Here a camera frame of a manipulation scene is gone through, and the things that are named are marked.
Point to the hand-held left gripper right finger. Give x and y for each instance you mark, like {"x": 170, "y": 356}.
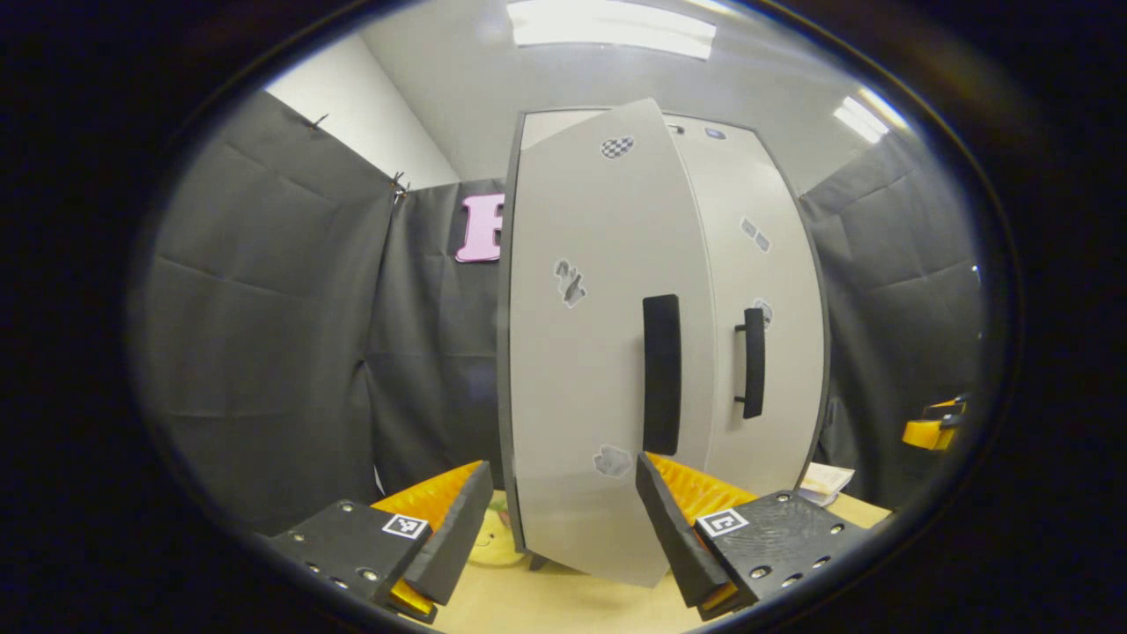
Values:
{"x": 673, "y": 537}

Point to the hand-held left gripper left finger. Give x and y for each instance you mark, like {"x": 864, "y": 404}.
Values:
{"x": 456, "y": 537}

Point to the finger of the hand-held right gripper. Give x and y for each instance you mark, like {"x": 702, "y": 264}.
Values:
{"x": 929, "y": 434}
{"x": 946, "y": 408}

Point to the grey shoe cabinet door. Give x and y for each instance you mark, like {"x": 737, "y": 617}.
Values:
{"x": 581, "y": 370}
{"x": 784, "y": 291}

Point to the grey shoe cabinet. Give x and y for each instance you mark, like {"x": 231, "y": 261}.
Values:
{"x": 550, "y": 123}

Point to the yellow plush toy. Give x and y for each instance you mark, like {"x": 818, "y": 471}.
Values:
{"x": 493, "y": 546}

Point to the white booklet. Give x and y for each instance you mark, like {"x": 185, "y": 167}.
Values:
{"x": 828, "y": 482}

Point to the black backdrop cloth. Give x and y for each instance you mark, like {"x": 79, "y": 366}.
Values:
{"x": 264, "y": 335}

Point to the small ceiling light panel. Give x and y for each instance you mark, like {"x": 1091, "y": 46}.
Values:
{"x": 867, "y": 114}

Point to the large ceiling light panel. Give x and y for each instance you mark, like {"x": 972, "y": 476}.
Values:
{"x": 612, "y": 26}

